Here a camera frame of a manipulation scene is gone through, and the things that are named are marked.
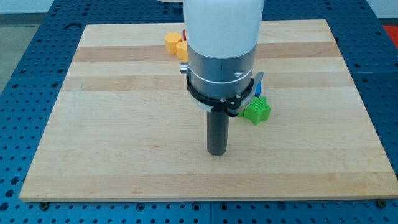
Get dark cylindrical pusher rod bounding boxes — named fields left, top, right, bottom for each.
left=206, top=111, right=229, bottom=156

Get black clamp ring mount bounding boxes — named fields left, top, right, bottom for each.
left=186, top=72, right=264, bottom=117

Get green star block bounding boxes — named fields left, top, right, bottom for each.
left=238, top=96, right=271, bottom=125

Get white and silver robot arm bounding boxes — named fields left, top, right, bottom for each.
left=180, top=0, right=265, bottom=156

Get yellow block beside arm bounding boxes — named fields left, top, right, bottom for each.
left=176, top=41, right=188, bottom=62

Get blue block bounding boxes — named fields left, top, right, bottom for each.
left=254, top=82, right=262, bottom=98

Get yellow hexagon block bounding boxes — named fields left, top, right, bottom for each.
left=164, top=32, right=182, bottom=55

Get wooden board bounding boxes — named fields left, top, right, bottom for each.
left=19, top=20, right=397, bottom=202

